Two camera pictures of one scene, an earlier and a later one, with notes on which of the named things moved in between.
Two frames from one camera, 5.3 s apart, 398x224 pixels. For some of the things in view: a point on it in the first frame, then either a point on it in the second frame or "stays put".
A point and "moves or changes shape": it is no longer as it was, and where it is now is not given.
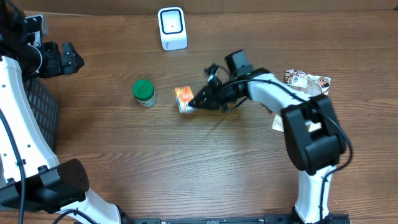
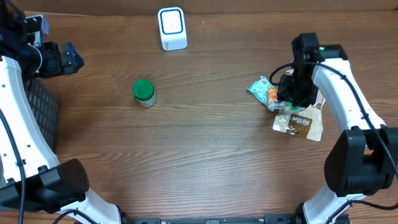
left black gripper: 57,66 stays put
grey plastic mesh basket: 45,107 stays put
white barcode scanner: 173,28 stays put
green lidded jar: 143,91 stays put
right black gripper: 215,100 → 285,94
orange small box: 183,94 moves or changes shape
